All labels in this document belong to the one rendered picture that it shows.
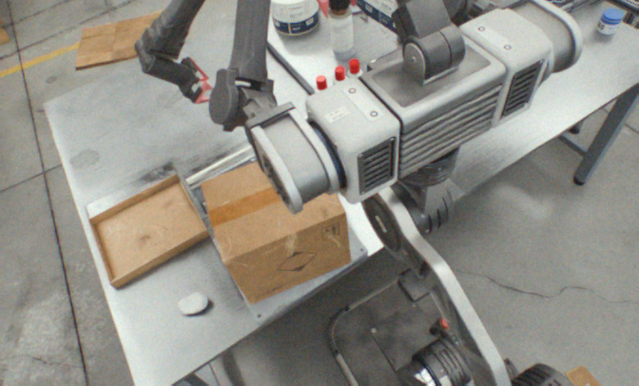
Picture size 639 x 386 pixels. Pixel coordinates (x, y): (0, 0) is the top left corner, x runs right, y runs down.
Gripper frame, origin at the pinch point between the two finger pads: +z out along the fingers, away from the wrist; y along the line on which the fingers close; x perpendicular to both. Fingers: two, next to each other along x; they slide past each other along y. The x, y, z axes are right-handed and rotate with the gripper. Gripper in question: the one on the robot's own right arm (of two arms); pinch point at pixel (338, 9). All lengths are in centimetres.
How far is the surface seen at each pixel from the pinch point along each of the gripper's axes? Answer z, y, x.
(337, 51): 29.1, -6.3, -16.2
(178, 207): 38, 70, 11
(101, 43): 118, 82, -238
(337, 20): 15.1, -6.9, -15.2
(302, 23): 27.6, -3.5, -38.7
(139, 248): 39, 85, 19
